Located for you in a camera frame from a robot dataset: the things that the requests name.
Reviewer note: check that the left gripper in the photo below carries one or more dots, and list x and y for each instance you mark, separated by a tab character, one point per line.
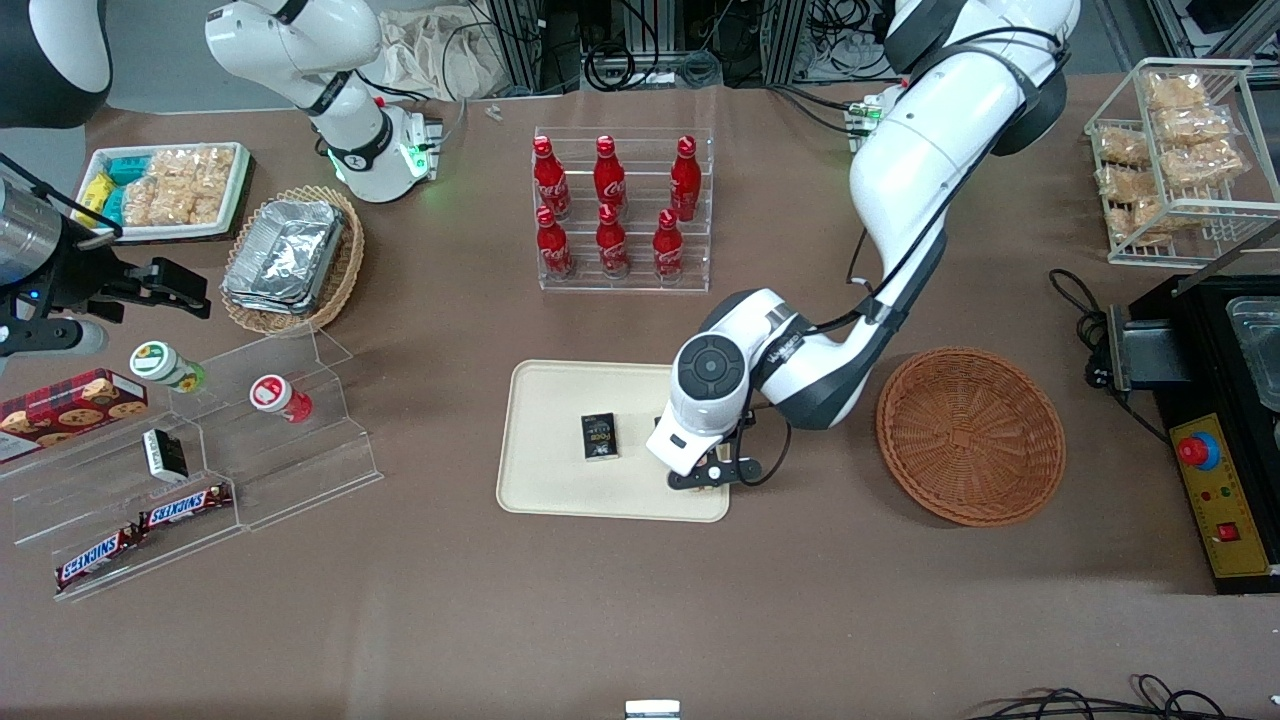
748	420

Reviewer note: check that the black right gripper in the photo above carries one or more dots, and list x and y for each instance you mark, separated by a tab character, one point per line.
82	279

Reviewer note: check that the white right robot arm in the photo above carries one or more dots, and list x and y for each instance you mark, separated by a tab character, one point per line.
300	50

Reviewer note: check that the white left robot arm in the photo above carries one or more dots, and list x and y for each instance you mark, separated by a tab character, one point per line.
930	150

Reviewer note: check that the white rectangular snack tray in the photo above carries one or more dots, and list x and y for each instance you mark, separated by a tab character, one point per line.
165	232

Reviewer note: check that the aluminium foil tray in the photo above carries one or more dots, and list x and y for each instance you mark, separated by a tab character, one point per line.
285	250
262	305

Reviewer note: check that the cream plastic tray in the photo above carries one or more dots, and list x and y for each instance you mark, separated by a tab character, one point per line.
560	485

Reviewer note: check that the oval wicker basket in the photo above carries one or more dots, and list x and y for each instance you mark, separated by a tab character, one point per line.
340	270

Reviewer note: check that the round wicker basket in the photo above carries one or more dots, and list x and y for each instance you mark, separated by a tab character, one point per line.
970	440

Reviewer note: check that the green lid sunflower cup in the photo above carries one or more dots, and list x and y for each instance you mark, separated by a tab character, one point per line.
158	362

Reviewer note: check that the rice cracker bag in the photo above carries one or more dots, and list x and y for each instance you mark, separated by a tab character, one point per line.
142	205
190	206
216	166
175	165

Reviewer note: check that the teal snack packet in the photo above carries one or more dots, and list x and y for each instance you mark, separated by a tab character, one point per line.
128	168
115	206

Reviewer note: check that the black box with gold print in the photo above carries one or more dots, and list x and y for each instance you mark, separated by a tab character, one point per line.
600	437

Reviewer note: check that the yellow snack packet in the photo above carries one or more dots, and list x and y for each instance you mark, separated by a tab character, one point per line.
94	190

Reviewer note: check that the red lid strawberry cup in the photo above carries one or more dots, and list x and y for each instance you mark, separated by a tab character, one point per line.
272	394

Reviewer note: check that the red tartan cookie box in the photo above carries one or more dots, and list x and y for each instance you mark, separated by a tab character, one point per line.
70	410

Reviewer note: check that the small black and white box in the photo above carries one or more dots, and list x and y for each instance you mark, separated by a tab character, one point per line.
165	455

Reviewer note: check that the clear acrylic bottle rack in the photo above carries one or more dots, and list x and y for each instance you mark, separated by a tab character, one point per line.
640	280

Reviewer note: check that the clear acrylic stepped display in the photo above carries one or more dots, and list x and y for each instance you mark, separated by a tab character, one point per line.
290	470

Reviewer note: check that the Snickers chocolate bar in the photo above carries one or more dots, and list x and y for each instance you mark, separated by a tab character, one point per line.
185	507
98	558

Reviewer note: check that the red cola bottle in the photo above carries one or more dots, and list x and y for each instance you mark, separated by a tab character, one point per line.
667	248
611	245
547	178
686	178
609	175
553	248

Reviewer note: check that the small white device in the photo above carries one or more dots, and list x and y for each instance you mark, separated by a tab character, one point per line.
652	709

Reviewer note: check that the beige cloth bag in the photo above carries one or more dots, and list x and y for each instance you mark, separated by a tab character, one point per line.
430	50

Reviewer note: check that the green terminal connector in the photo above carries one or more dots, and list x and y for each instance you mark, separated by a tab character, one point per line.
866	113

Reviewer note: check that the black sealing machine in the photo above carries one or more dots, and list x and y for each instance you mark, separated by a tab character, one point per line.
1190	340

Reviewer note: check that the fried snack bag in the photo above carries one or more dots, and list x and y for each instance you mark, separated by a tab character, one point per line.
1175	90
1205	162
1150	218
1195	125
1122	146
1125	185

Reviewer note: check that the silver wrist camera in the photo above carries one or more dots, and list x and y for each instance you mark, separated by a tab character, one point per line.
55	338

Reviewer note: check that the aluminium frame post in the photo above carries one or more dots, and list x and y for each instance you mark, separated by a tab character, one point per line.
525	40
782	40

